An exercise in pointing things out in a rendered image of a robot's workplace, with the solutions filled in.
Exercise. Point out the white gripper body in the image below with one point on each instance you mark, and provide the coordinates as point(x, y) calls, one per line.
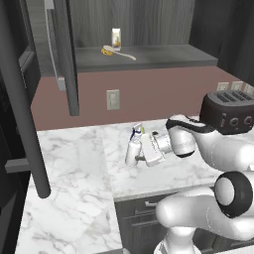
point(151, 150)

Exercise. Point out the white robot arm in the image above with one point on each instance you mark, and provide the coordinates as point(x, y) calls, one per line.
point(205, 211)

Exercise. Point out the white spray bottle blue top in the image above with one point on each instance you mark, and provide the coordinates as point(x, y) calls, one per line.
point(132, 150)

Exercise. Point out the dark grey base cabinet drawers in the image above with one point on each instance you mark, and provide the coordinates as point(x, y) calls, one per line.
point(139, 225)

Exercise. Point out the dark four-slot toaster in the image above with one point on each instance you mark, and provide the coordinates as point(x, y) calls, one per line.
point(228, 110)

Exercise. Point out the white bottle with yellow print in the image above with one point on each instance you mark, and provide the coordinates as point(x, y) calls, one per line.
point(116, 39)

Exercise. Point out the white wall outlet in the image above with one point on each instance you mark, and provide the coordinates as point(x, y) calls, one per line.
point(236, 85)
point(223, 86)
point(113, 99)
point(249, 88)

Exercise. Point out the dark grey open wall cabinet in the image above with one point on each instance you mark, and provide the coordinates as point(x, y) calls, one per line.
point(149, 56)

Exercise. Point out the dark grey corner wall cabinet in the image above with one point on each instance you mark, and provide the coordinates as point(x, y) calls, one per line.
point(228, 36)

